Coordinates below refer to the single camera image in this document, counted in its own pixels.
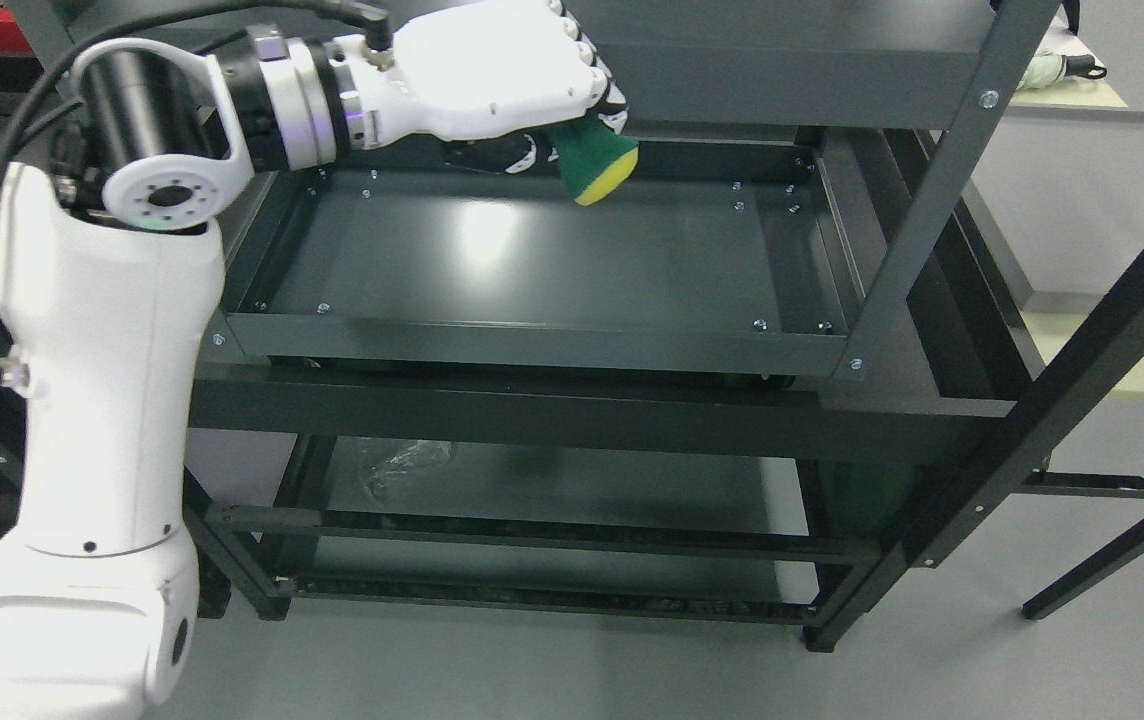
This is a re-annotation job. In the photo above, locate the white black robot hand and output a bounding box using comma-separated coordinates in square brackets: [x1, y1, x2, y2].
[334, 1, 628, 150]

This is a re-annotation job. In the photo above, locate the green yellow sponge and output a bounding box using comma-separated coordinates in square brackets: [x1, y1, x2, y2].
[546, 113, 639, 208]

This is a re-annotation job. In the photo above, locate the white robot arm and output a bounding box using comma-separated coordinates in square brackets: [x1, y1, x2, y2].
[0, 38, 255, 719]

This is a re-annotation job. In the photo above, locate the dark grey shelf unit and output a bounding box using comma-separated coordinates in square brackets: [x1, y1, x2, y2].
[0, 0, 1144, 652]

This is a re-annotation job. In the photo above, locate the clear plastic bag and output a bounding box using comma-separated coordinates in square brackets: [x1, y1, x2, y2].
[357, 437, 456, 503]

